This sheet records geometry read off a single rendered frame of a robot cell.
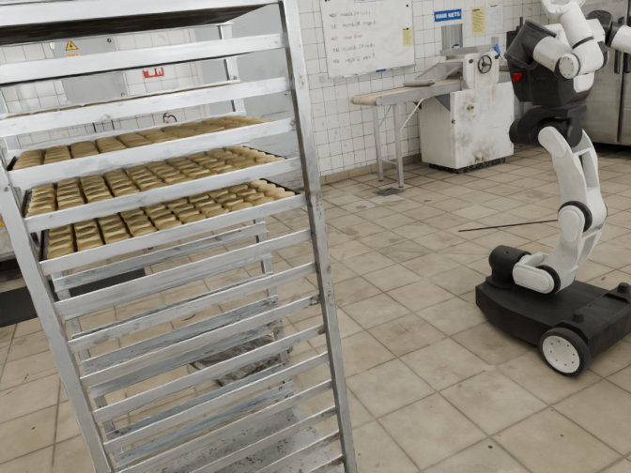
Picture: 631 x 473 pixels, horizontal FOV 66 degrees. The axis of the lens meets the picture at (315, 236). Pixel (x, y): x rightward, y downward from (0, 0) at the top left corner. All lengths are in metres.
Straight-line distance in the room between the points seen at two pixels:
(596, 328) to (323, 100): 3.95
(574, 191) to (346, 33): 3.84
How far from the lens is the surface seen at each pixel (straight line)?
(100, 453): 1.27
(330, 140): 5.59
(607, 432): 2.13
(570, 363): 2.32
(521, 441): 2.02
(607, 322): 2.40
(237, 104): 1.54
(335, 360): 1.36
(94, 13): 1.05
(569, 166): 2.24
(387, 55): 5.90
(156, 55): 1.06
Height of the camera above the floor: 1.37
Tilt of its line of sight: 20 degrees down
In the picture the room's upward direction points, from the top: 8 degrees counter-clockwise
